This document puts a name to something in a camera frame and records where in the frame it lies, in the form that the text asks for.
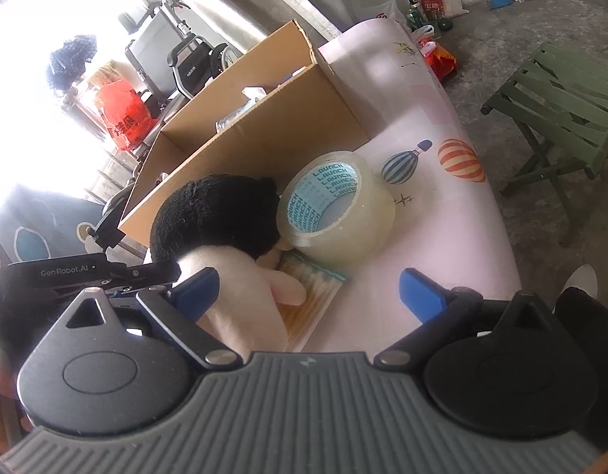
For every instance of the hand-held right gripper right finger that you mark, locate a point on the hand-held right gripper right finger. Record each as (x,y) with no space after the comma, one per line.
(422,296)

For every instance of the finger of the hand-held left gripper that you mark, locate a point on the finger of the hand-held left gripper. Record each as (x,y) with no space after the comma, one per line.
(146,272)

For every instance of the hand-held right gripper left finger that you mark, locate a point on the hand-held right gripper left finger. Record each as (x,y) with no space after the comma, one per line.
(198,289)

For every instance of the black haired plush doll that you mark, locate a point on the black haired plush doll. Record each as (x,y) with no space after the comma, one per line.
(210,217)

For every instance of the cotton swabs packet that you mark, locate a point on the cotton swabs packet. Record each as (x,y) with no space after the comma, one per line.
(309,296)

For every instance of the clear face mask packet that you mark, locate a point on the clear face mask packet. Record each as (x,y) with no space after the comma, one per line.
(235,118)

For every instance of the brown cardboard box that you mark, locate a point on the brown cardboard box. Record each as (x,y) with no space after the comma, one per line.
(284,118)

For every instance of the person's left hand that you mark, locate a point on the person's left hand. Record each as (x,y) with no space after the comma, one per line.
(2,405)

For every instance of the grey patterned blanket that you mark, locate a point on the grey patterned blanket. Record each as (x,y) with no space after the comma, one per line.
(37,217)

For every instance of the clear tape roll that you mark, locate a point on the clear tape roll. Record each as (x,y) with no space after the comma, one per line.
(368,212)

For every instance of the white shoe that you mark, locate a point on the white shoe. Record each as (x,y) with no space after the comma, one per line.
(580,279)

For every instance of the red plastic bag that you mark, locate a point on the red plastic bag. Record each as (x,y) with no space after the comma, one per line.
(121,113)

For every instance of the person's leg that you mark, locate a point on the person's leg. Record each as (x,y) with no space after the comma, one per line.
(595,345)

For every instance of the beige towel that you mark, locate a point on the beige towel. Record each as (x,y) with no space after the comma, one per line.
(106,74)

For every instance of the blue checked cloth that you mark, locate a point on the blue checked cloth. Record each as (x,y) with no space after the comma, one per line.
(71,59)

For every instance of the grey wheelchair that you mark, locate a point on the grey wheelchair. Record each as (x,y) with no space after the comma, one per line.
(155,49)

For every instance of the orange red snack bag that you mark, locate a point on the orange red snack bag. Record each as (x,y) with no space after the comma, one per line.
(440,61)

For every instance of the green folding stool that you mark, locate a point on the green folding stool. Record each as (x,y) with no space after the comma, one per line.
(571,94)

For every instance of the green glass bottle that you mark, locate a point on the green glass bottle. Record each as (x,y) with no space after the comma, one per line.
(416,18)

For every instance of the red label jar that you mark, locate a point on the red label jar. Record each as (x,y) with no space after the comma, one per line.
(432,7)

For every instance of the white bag with red print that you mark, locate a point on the white bag with red print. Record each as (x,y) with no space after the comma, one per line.
(378,7)

